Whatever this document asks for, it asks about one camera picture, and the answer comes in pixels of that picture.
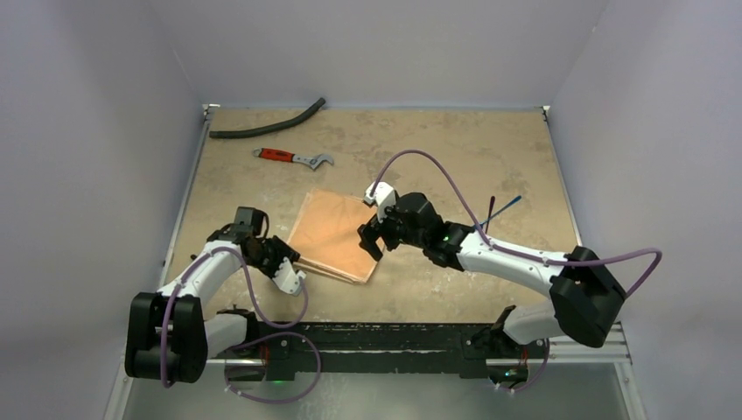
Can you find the peach cloth napkin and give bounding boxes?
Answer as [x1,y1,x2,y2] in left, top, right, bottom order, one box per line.
[288,188,377,284]

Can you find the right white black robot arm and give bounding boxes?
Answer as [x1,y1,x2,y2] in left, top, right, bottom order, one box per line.
[358,189,627,356]

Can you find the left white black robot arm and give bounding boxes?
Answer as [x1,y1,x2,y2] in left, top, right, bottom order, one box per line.
[124,206,305,388]

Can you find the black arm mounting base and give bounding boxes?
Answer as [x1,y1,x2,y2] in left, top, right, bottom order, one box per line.
[204,305,550,382]

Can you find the purple metallic spoon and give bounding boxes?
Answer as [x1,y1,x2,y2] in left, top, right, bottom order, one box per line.
[482,195,496,233]

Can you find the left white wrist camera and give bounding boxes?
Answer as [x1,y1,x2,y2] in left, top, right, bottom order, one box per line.
[270,257,306,296]

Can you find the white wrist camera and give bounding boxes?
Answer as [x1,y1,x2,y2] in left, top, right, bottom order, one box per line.
[270,257,306,296]
[362,181,398,222]

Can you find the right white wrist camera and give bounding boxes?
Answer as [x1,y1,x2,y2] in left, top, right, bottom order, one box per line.
[362,181,398,222]

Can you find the red handled adjustable wrench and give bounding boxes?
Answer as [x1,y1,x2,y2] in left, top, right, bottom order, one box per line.
[252,148,334,171]

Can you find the black foam hose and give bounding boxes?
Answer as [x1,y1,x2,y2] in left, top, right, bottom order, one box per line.
[209,97,327,140]

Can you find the aluminium frame rail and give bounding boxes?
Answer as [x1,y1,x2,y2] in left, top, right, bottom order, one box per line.
[104,104,648,420]

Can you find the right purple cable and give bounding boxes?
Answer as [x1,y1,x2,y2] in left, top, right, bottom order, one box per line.
[368,149,664,394]

